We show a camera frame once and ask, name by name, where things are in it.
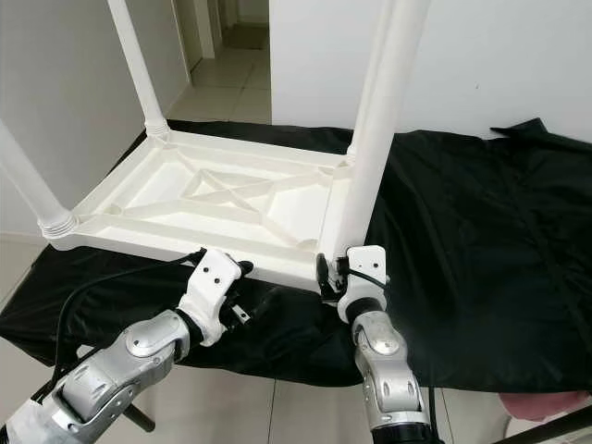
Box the pink round stool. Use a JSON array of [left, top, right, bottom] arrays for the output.
[[499, 390, 588, 419]]

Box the brown doormat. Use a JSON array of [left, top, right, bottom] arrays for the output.
[[224, 24, 269, 49]]

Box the black cloth table cover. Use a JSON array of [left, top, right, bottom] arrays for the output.
[[0, 118, 592, 389]]

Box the white plastic table leg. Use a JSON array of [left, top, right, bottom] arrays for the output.
[[333, 0, 431, 262], [0, 120, 77, 240], [106, 0, 170, 140], [347, 0, 397, 167]]

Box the white door frame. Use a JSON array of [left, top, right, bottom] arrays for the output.
[[176, 0, 223, 64]]

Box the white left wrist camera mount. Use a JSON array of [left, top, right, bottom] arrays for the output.
[[179, 248, 246, 348]]

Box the white plastic table top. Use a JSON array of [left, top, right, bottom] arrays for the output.
[[42, 125, 357, 292]]

